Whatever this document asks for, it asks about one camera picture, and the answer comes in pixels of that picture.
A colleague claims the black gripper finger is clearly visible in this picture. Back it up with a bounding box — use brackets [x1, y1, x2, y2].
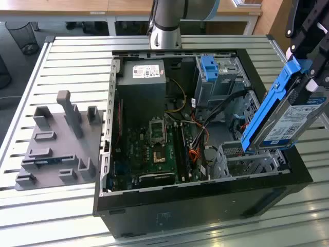
[305, 24, 329, 91]
[284, 0, 326, 60]

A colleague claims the hard disk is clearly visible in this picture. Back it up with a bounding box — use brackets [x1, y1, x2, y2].
[240, 58, 328, 155]

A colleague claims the red and white disk wire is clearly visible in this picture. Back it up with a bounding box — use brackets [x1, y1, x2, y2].
[232, 121, 249, 134]

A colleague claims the grey metal disk bay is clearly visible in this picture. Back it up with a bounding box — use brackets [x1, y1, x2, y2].
[209, 140, 293, 181]

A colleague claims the black RAM slot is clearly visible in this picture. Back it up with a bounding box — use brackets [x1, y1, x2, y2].
[180, 122, 193, 181]
[173, 122, 186, 184]

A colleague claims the wooden cabinet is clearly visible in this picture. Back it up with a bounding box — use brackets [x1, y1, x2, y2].
[253, 0, 295, 37]

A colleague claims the grey optical drive cage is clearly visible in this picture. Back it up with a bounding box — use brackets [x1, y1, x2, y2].
[194, 56, 251, 118]

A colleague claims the round grey speaker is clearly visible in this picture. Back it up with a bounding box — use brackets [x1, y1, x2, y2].
[204, 146, 222, 166]

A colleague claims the silver CPU socket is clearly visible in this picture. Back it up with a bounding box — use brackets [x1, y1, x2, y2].
[148, 117, 168, 145]

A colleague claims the grey power supply unit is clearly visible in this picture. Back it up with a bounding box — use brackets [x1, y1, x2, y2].
[117, 60, 167, 129]

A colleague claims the gold square chip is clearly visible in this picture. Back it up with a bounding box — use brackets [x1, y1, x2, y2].
[153, 150, 167, 164]

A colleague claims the green motherboard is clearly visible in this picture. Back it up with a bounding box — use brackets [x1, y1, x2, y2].
[110, 120, 206, 191]

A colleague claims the black open PC case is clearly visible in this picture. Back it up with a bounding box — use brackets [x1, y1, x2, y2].
[92, 48, 314, 239]

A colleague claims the long wooden desk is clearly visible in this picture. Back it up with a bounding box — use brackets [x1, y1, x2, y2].
[0, 0, 263, 36]

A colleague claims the grey plastic parts rack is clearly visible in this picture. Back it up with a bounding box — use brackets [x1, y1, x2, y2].
[15, 90, 105, 191]

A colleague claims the black mesh waste bin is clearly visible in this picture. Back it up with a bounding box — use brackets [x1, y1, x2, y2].
[5, 21, 40, 55]

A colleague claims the green RAM stick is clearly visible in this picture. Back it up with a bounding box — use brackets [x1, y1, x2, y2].
[34, 158, 62, 165]

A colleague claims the black wire bundle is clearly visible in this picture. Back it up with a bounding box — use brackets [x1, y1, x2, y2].
[191, 89, 254, 150]

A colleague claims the yellow wire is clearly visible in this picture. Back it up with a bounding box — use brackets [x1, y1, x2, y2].
[164, 78, 187, 114]

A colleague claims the black arm base cable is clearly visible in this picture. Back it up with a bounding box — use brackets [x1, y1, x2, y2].
[147, 0, 158, 36]

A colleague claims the orange wire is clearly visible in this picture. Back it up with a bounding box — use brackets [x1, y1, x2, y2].
[189, 128, 210, 164]

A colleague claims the thin red wire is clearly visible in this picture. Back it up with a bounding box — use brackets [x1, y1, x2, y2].
[114, 99, 124, 152]

